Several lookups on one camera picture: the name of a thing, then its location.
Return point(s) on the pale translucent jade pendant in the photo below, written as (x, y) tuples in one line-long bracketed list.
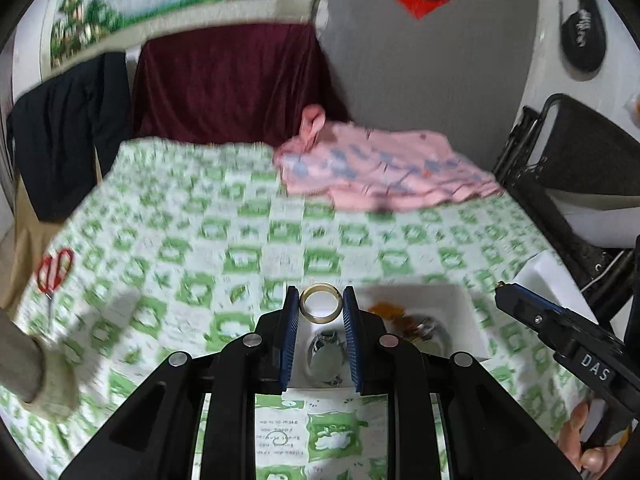
[(327, 362)]

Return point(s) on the white cardboard sheet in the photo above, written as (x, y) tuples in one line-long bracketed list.
[(595, 217)]

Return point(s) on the white box lid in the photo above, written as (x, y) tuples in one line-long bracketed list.
[(542, 280)]

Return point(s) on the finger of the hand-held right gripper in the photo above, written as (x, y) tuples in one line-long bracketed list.
[(522, 305)]

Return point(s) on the clear plastic bag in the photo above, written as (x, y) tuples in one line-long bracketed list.
[(634, 110)]

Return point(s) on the maroon velvet cloth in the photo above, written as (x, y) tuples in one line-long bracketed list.
[(225, 85)]

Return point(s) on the person's right hand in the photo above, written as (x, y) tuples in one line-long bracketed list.
[(575, 435)]

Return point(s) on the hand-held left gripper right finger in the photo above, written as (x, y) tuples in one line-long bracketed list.
[(351, 347)]

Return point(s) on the white cardboard box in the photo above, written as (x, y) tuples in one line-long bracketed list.
[(465, 320)]

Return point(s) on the black garment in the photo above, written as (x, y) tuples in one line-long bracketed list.
[(55, 130)]

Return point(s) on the pink printed cloth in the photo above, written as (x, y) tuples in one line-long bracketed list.
[(380, 170)]

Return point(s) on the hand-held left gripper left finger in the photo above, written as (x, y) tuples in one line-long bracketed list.
[(289, 347)]

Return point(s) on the green white printed tablecloth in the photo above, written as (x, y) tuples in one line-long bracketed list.
[(200, 240)]

